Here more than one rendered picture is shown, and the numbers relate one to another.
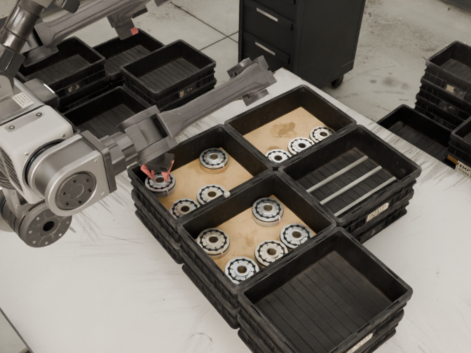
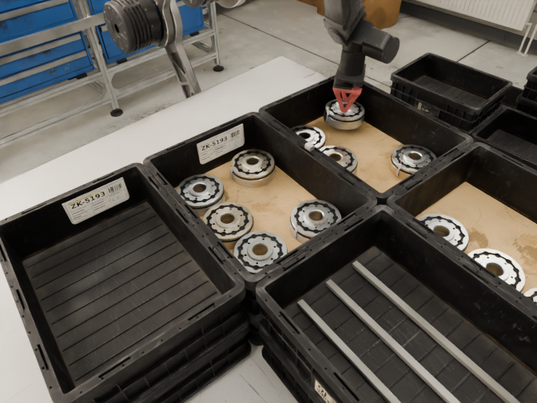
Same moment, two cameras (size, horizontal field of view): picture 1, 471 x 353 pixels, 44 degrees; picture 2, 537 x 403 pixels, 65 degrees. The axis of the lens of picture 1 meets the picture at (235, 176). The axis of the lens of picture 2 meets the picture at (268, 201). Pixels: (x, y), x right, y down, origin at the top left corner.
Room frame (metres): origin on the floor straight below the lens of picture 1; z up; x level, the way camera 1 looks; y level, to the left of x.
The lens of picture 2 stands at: (1.19, -0.69, 1.48)
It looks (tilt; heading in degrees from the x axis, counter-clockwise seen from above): 45 degrees down; 93
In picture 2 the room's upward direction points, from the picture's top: 2 degrees counter-clockwise
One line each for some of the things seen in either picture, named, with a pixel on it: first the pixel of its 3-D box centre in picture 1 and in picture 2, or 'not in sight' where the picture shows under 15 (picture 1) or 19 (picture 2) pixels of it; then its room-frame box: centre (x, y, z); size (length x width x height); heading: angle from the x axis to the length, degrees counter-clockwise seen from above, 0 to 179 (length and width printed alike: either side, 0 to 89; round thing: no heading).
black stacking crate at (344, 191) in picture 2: (256, 237); (254, 201); (1.13, -0.07, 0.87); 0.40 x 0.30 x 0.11; 128
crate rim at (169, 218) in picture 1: (200, 171); (359, 128); (1.37, 0.12, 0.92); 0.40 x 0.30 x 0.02; 128
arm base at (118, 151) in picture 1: (111, 155); not in sight; (0.88, 0.26, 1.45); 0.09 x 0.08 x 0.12; 44
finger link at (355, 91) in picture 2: (161, 170); (347, 93); (1.35, 0.24, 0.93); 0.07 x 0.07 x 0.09; 76
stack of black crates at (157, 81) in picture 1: (171, 99); not in sight; (2.45, 0.35, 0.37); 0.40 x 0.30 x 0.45; 134
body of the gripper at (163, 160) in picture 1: (155, 153); (352, 63); (1.36, 0.26, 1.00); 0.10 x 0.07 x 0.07; 76
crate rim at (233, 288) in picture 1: (256, 227); (253, 183); (1.13, -0.07, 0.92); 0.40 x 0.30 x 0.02; 128
